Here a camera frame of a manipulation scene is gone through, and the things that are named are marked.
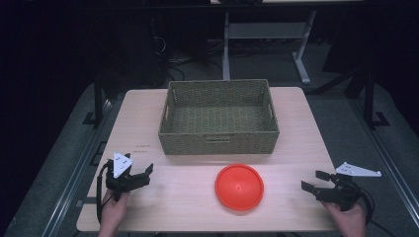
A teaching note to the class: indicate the aluminium rail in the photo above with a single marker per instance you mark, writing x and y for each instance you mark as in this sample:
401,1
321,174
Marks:
75,177
388,164

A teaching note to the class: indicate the person's left hand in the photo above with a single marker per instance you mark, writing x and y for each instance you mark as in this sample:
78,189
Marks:
113,212

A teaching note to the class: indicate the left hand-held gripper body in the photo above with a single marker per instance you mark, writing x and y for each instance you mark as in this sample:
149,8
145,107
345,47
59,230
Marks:
122,181

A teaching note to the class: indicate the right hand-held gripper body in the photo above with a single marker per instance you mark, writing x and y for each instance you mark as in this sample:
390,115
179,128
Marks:
344,194

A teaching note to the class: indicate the person's right hand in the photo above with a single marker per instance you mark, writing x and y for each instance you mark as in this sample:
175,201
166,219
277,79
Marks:
349,220

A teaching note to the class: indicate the black metal stand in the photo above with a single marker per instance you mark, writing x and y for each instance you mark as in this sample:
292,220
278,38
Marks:
369,98
98,98

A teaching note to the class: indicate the red round plastic plate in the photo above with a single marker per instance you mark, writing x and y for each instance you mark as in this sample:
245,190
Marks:
239,187

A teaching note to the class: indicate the white metal desk frame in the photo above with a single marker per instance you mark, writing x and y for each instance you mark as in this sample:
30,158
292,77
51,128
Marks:
267,31

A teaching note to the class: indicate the green woven basket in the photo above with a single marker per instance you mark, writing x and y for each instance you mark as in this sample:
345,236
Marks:
218,121

